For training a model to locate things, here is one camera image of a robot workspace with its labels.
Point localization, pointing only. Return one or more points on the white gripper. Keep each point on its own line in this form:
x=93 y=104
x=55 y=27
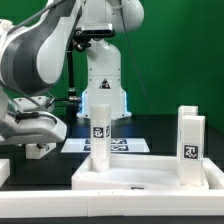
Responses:
x=22 y=122

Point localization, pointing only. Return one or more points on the white desk tabletop tray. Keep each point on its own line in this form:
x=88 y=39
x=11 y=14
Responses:
x=143 y=172

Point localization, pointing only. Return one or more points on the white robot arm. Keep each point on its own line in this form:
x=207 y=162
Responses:
x=32 y=59

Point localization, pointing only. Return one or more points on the AprilTag marker sheet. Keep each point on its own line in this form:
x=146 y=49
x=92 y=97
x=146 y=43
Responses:
x=118 y=145

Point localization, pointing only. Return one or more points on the white left fence piece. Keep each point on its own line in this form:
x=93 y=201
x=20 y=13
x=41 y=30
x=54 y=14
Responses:
x=4 y=170

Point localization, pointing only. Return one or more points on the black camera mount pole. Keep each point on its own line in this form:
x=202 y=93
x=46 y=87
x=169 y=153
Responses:
x=72 y=95

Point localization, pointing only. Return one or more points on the white front fence wall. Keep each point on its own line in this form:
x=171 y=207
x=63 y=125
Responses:
x=90 y=203

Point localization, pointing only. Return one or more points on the black camera on stand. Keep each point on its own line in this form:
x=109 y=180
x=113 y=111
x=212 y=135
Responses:
x=97 y=30

